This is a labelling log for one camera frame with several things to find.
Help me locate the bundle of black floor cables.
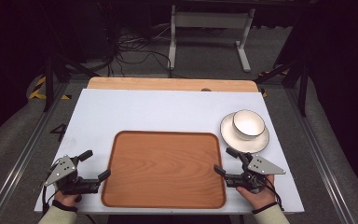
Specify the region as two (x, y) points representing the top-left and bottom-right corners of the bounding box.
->
(96, 22), (186, 79)

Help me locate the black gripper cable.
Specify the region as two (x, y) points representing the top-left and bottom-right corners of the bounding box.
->
(41, 157), (63, 217)
(255, 175), (285, 213)

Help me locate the aluminium floor rail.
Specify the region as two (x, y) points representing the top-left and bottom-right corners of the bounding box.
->
(283, 88), (357, 224)
(0, 81), (73, 224)

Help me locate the dark curtain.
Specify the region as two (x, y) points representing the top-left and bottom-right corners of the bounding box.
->
(0, 0), (57, 148)
(274, 0), (358, 203)

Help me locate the white plate with dark rim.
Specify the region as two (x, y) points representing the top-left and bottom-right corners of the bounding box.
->
(219, 111), (270, 155)

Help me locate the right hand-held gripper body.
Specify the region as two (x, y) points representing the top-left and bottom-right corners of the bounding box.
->
(224, 153), (287, 194)

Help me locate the wooden tray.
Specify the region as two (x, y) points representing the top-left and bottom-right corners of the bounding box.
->
(101, 130), (227, 210)

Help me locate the white metal stand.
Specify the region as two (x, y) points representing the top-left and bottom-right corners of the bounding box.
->
(167, 4), (256, 74)

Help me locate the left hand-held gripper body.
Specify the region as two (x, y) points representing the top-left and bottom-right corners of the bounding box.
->
(44, 154), (103, 196)

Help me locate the white table board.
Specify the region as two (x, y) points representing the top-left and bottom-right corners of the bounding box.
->
(34, 88), (306, 216)

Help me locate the person's left hand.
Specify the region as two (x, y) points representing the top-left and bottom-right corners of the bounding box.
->
(54, 189), (83, 208)

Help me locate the yellow and black floor tape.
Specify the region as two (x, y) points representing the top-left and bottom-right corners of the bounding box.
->
(258, 69), (291, 98)
(27, 76), (73, 101)

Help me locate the person's right hand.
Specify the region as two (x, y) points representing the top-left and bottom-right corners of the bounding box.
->
(236, 175), (277, 211)

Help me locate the white bowl with dark rim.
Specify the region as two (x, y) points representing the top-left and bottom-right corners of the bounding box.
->
(231, 109), (267, 141)

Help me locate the black wristband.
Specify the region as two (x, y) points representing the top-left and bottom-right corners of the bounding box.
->
(251, 201), (280, 216)
(51, 200), (79, 214)

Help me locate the black tripod stand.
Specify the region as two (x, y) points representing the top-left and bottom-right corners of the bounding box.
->
(41, 53), (101, 113)
(254, 55), (311, 118)

